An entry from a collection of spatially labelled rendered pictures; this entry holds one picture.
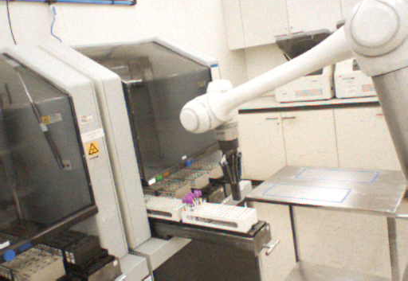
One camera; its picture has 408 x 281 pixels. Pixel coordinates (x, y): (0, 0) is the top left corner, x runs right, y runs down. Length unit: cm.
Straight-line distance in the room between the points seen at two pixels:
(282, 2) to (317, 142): 142
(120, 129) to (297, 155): 259
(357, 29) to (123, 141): 97
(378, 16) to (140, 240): 121
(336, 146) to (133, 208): 248
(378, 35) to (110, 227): 112
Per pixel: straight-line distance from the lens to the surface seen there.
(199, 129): 114
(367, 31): 91
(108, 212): 150
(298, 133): 378
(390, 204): 157
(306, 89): 367
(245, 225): 140
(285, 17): 401
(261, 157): 403
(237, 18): 426
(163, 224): 163
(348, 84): 355
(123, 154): 153
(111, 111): 149
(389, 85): 98
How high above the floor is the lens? 144
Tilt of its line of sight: 10 degrees down
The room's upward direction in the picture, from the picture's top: 9 degrees counter-clockwise
